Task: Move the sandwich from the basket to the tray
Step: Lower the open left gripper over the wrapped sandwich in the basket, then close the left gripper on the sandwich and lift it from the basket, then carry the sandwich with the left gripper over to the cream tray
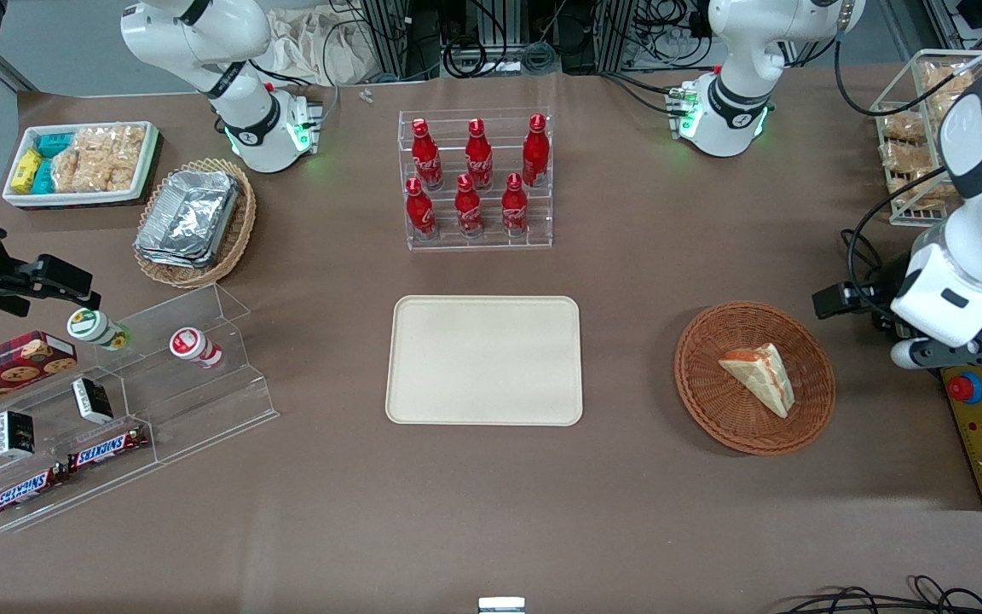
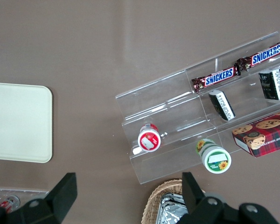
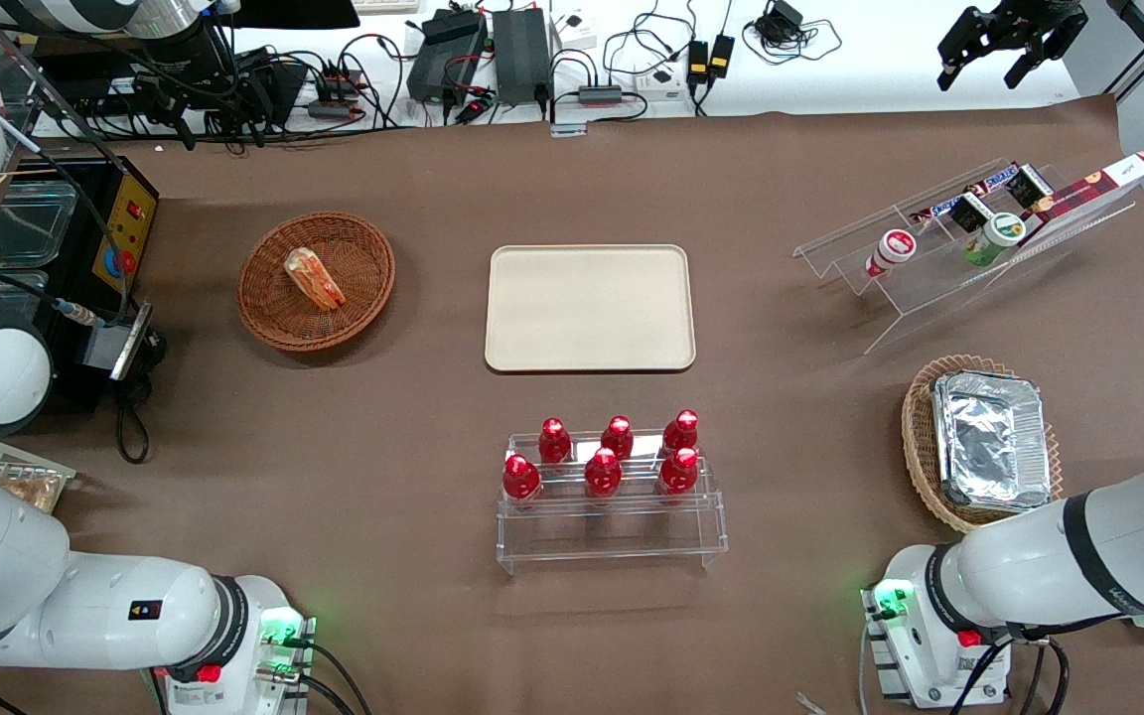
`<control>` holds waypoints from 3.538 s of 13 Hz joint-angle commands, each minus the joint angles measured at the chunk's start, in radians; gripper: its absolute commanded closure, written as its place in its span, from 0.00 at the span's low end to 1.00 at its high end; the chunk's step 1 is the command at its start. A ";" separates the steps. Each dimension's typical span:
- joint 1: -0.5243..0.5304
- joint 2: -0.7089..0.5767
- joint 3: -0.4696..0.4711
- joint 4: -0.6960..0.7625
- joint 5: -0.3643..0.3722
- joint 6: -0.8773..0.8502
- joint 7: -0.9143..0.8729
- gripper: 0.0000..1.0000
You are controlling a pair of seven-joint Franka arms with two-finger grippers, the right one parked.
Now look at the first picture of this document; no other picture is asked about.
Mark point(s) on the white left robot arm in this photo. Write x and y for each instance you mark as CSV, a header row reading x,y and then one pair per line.
x,y
734,94

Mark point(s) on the clear fried snack bag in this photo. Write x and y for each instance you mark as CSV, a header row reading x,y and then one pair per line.
x,y
921,192
943,81
902,156
902,126

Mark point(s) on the oval light wicker basket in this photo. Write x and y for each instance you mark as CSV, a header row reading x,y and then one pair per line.
x,y
239,230

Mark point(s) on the small silver connector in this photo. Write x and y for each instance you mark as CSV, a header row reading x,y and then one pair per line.
x,y
365,95

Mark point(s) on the green lid yogurt bottle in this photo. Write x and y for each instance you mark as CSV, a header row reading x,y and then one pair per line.
x,y
95,328

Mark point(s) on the round brown wicker basket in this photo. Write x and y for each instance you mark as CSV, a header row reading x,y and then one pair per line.
x,y
713,409

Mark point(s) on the stack of foil trays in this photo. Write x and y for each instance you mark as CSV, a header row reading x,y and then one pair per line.
x,y
188,217

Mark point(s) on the snickers chocolate bar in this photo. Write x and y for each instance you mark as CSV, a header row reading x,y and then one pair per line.
x,y
26,492
107,448

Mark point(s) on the red cookie box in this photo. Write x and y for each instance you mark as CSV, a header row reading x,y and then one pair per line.
x,y
5,367

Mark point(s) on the clear rice cracker bag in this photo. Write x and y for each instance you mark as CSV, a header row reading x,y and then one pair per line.
x,y
112,143
86,175

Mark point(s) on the clear acrylic bottle rack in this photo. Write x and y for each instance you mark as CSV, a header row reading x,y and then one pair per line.
x,y
491,243

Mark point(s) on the triangle sandwich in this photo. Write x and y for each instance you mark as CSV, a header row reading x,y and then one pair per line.
x,y
759,373

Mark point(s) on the red emergency stop button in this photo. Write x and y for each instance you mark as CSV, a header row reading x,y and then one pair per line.
x,y
965,388

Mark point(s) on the clear acrylic stepped shelf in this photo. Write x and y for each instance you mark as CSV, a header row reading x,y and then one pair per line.
x,y
201,409

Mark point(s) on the yellow snack box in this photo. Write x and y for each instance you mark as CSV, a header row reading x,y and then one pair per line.
x,y
26,170

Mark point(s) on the red cola bottle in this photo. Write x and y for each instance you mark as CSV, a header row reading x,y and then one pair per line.
x,y
468,209
419,211
514,207
479,158
535,153
426,158

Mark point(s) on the beige plastic tray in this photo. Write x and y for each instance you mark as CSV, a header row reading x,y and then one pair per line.
x,y
482,362

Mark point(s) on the teal snack box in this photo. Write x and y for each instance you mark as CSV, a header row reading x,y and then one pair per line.
x,y
54,143
43,177

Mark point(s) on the beige cloth bag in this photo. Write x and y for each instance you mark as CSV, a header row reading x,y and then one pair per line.
x,y
312,43

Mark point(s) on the white rectangular snack tray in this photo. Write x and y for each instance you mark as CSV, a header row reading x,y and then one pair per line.
x,y
73,198

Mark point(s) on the red lid yogurt bottle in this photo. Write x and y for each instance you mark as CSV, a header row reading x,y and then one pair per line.
x,y
193,345

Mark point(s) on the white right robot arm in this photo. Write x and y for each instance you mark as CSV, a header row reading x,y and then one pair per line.
x,y
244,102

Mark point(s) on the small black white box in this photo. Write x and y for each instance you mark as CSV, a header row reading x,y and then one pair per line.
x,y
92,401
15,433

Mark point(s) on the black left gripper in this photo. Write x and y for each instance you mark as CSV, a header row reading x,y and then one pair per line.
x,y
880,299

